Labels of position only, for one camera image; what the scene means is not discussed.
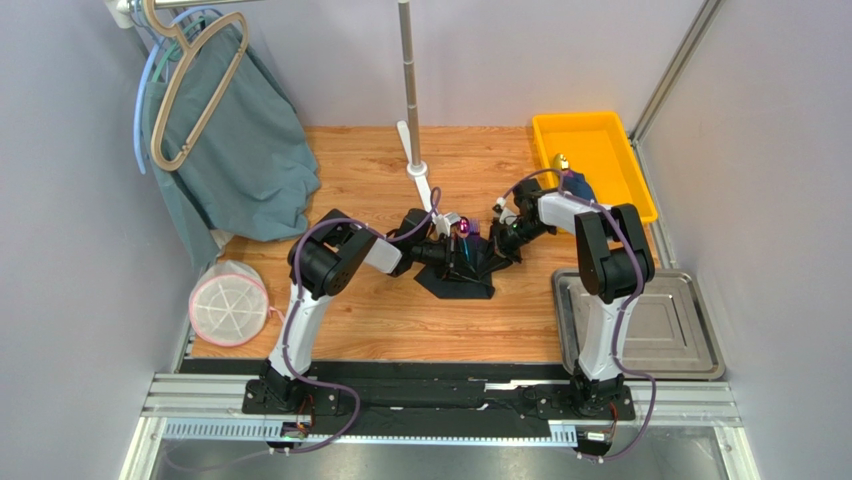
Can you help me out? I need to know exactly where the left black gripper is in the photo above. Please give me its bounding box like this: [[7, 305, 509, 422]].
[[412, 233, 480, 285]]

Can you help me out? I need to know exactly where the black paper napkin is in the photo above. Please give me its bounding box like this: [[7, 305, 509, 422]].
[[411, 235, 514, 300]]

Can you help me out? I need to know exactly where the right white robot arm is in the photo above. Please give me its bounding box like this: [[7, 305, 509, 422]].
[[489, 178, 655, 417]]

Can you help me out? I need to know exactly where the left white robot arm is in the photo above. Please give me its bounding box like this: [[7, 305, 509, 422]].
[[242, 208, 495, 415]]

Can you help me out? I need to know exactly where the rolled dark blue napkin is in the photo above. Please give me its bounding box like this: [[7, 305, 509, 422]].
[[562, 170, 597, 202]]

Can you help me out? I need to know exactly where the white stand base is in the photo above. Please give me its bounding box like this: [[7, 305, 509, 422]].
[[396, 120, 433, 211]]

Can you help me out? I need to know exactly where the yellow plastic bin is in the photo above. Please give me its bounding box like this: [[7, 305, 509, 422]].
[[532, 111, 658, 225]]

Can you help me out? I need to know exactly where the metal tray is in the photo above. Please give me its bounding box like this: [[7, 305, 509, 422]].
[[551, 269, 725, 381]]

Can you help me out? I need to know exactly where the pink rimmed white mesh basket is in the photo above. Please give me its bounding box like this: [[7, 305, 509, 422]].
[[188, 260, 273, 347]]

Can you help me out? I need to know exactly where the metal stand pole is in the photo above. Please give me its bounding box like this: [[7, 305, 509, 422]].
[[397, 0, 428, 177]]

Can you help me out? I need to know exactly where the teal hanging cloth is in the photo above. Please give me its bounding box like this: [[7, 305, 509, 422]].
[[142, 26, 320, 270]]

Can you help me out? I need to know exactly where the green clothes hanger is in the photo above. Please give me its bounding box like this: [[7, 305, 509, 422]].
[[153, 16, 207, 80]]

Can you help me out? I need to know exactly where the beige clothes hanger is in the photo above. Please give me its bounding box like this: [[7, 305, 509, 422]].
[[142, 0, 250, 173]]

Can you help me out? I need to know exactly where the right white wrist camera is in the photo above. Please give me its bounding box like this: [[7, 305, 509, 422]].
[[492, 197, 517, 225]]

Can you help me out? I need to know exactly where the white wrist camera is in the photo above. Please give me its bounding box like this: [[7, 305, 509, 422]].
[[492, 197, 517, 225], [434, 212, 461, 236]]

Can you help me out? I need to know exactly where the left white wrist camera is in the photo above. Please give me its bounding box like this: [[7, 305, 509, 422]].
[[434, 212, 461, 236]]

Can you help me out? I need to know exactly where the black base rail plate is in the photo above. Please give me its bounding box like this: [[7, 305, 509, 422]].
[[179, 358, 637, 439]]

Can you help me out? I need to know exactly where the aluminium frame rail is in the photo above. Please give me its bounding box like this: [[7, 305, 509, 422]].
[[120, 359, 759, 479]]

